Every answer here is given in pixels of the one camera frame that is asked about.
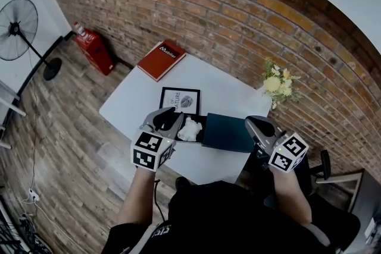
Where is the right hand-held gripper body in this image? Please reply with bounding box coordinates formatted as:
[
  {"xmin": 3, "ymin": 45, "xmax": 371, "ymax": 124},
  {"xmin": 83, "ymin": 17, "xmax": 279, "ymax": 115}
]
[{"xmin": 252, "ymin": 117, "xmax": 310, "ymax": 174}]

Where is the thin white cable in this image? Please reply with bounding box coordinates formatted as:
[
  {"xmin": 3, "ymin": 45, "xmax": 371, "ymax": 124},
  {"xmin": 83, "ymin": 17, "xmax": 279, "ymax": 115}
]
[{"xmin": 28, "ymin": 50, "xmax": 41, "ymax": 191}]

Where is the black office chair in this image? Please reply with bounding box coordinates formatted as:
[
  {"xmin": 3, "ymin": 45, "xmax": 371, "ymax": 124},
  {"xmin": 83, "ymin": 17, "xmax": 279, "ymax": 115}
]
[{"xmin": 306, "ymin": 149, "xmax": 332, "ymax": 186}]

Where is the person's black clothing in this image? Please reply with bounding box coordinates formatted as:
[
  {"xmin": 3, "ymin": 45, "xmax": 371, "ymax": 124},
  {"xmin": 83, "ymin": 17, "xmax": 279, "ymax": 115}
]
[{"xmin": 102, "ymin": 180, "xmax": 361, "ymax": 254}]

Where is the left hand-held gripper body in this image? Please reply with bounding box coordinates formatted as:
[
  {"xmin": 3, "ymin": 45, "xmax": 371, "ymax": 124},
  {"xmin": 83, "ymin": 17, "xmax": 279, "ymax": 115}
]
[{"xmin": 130, "ymin": 106, "xmax": 181, "ymax": 173}]

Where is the red hardcover book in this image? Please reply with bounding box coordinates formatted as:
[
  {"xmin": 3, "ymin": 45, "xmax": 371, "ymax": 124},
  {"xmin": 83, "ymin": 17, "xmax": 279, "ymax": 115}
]
[{"xmin": 137, "ymin": 39, "xmax": 187, "ymax": 82}]

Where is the person's right forearm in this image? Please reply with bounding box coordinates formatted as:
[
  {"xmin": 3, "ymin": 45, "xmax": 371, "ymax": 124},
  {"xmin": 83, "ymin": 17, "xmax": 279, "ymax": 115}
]
[{"xmin": 271, "ymin": 168, "xmax": 313, "ymax": 227}]

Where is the white power strip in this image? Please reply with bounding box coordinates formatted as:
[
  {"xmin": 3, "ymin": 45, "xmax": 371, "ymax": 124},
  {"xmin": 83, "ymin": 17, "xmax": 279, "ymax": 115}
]
[{"xmin": 27, "ymin": 189, "xmax": 41, "ymax": 203}]

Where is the grey cabinet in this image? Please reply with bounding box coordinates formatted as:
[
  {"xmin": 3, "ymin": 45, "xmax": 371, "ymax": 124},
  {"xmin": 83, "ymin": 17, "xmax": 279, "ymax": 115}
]
[{"xmin": 314, "ymin": 168, "xmax": 381, "ymax": 254}]

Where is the black cable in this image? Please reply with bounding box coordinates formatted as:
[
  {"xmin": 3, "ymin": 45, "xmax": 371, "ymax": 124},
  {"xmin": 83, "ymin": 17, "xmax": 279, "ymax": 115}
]
[{"xmin": 152, "ymin": 179, "xmax": 167, "ymax": 224}]

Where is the red metal cabinet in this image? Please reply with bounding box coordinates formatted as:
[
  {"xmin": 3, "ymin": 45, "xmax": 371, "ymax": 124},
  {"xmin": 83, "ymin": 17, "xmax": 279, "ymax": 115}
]
[{"xmin": 73, "ymin": 28, "xmax": 115, "ymax": 76}]

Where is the dark box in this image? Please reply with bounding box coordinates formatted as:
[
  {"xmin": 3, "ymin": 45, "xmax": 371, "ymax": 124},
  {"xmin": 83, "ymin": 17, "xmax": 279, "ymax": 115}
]
[{"xmin": 174, "ymin": 112, "xmax": 257, "ymax": 154}]

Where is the yellow white flower bouquet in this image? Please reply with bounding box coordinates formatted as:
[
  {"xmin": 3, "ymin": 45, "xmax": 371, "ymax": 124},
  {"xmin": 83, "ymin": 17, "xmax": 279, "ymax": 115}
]
[{"xmin": 261, "ymin": 57, "xmax": 302, "ymax": 111}]

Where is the black standing fan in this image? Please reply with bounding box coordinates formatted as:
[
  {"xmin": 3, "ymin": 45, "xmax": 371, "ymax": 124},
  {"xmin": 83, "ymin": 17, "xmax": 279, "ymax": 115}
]
[{"xmin": 0, "ymin": 0, "xmax": 63, "ymax": 81}]

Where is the person's left forearm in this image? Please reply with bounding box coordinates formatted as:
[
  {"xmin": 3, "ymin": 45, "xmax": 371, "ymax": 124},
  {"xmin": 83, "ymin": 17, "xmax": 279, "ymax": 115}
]
[{"xmin": 117, "ymin": 165, "xmax": 159, "ymax": 227}]

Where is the white metal rack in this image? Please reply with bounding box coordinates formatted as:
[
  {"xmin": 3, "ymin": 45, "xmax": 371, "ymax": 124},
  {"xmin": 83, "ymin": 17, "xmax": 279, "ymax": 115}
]
[{"xmin": 0, "ymin": 79, "xmax": 27, "ymax": 150}]

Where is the white paper item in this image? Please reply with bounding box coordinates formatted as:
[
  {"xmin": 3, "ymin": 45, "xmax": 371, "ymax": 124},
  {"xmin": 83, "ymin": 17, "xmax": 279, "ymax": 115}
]
[{"xmin": 177, "ymin": 117, "xmax": 204, "ymax": 142}]

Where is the black framed leaf picture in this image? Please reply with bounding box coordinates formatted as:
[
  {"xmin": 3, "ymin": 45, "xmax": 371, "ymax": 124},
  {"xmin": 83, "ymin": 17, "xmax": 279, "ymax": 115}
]
[{"xmin": 160, "ymin": 86, "xmax": 201, "ymax": 115}]

